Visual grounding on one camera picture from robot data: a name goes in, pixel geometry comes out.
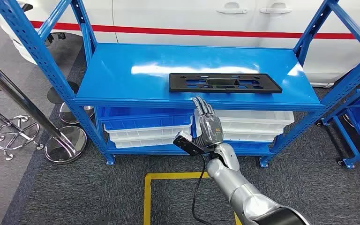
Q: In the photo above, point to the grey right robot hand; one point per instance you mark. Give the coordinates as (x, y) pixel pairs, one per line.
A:
(211, 129)

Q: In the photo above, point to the black plastic frame part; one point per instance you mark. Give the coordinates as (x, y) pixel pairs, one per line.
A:
(177, 84)

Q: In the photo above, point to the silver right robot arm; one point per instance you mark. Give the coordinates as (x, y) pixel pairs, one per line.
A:
(245, 192)

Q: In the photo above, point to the blue metal shelf rack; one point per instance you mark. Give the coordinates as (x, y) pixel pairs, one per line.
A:
(136, 80)
(354, 158)

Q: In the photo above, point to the white plastic bin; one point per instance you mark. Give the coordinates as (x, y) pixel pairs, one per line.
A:
(142, 143)
(146, 134)
(254, 118)
(248, 138)

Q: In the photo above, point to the yellow floor tape square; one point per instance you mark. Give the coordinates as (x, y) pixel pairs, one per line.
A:
(147, 198)

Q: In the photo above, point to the white car with red stripe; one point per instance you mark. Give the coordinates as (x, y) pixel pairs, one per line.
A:
(198, 18)

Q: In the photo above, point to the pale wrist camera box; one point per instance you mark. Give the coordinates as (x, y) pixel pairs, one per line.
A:
(189, 145)

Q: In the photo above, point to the chrome stanchion post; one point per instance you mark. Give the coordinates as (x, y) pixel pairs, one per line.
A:
(65, 146)
(71, 116)

